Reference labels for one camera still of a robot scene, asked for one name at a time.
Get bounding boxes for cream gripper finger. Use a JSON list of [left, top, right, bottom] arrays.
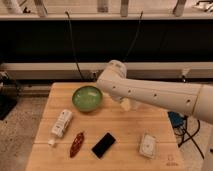
[[121, 98, 131, 111]]

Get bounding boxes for green ceramic bowl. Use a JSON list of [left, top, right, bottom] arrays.
[[72, 86, 103, 112]]

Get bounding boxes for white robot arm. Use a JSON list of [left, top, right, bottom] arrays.
[[97, 60, 213, 125]]

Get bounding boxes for black smartphone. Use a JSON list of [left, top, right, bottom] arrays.
[[92, 133, 116, 158]]

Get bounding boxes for clear plastic wrapped packet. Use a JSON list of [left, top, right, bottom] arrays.
[[139, 133, 156, 158]]

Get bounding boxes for white tube bottle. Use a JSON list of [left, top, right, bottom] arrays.
[[48, 109, 73, 146]]

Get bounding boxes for dark equipment at left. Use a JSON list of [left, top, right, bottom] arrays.
[[0, 71, 20, 121]]

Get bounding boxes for blue cable connector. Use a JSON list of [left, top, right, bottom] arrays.
[[168, 112, 184, 128]]

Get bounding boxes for right black hanging cable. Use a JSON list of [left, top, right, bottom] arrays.
[[122, 10, 144, 63]]

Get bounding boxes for black hanging cable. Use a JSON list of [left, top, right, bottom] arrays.
[[122, 10, 144, 63], [64, 10, 86, 82]]

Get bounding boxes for left black hanging cable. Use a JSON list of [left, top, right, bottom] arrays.
[[64, 10, 86, 82]]

